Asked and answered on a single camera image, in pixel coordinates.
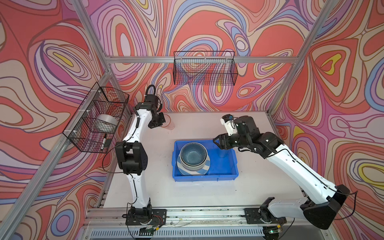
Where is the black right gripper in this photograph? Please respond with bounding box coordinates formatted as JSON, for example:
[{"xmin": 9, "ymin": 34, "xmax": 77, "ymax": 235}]
[{"xmin": 212, "ymin": 132, "xmax": 250, "ymax": 150}]

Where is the pink plastic cup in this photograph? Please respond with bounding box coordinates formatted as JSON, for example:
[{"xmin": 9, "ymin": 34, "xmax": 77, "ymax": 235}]
[{"xmin": 161, "ymin": 114, "xmax": 175, "ymax": 131}]

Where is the dark blue ceramic bowl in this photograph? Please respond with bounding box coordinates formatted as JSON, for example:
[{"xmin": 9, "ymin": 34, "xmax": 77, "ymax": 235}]
[{"xmin": 180, "ymin": 142, "xmax": 208, "ymax": 167}]

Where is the blue ribbed plastic cup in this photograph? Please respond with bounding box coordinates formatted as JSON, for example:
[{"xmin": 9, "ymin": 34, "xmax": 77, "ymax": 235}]
[{"xmin": 216, "ymin": 149, "xmax": 230, "ymax": 159}]

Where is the light green ceramic bowl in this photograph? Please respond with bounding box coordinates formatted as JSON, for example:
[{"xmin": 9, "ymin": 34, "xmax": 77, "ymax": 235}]
[{"xmin": 180, "ymin": 150, "xmax": 208, "ymax": 170}]

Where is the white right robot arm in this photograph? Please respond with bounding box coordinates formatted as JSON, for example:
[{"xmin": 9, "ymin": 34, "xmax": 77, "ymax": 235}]
[{"xmin": 213, "ymin": 115, "xmax": 351, "ymax": 230}]

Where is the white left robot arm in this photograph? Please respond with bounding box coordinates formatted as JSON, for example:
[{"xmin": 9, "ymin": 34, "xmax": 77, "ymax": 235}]
[{"xmin": 115, "ymin": 94, "xmax": 165, "ymax": 226}]

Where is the blue plastic bin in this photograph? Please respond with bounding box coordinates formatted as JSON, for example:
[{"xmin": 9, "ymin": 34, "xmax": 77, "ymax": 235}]
[{"xmin": 172, "ymin": 140, "xmax": 239, "ymax": 182}]

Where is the white tape roll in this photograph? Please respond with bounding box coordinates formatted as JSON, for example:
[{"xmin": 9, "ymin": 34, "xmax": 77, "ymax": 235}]
[{"xmin": 94, "ymin": 114, "xmax": 118, "ymax": 134}]

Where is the black marker pen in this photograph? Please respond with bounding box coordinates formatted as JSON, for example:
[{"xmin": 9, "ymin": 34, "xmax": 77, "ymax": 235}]
[{"xmin": 100, "ymin": 134, "xmax": 107, "ymax": 151}]

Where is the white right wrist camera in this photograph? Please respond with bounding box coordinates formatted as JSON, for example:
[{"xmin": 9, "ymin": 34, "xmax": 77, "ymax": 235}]
[{"xmin": 220, "ymin": 114, "xmax": 238, "ymax": 136}]

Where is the black wire basket left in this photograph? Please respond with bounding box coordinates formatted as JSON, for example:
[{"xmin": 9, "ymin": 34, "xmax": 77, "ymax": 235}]
[{"xmin": 63, "ymin": 83, "xmax": 129, "ymax": 154}]

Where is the black wire basket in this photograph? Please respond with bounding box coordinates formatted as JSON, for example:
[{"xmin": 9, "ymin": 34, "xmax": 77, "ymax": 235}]
[
  {"xmin": 173, "ymin": 50, "xmax": 238, "ymax": 86},
  {"xmin": 63, "ymin": 83, "xmax": 129, "ymax": 154}
]

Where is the black wire basket back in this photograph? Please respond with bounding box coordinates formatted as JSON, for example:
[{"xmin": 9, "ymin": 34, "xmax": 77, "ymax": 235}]
[{"xmin": 173, "ymin": 50, "xmax": 238, "ymax": 86}]

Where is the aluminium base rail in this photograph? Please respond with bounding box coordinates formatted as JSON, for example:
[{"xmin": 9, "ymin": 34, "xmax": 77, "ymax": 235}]
[{"xmin": 79, "ymin": 206, "xmax": 333, "ymax": 240}]

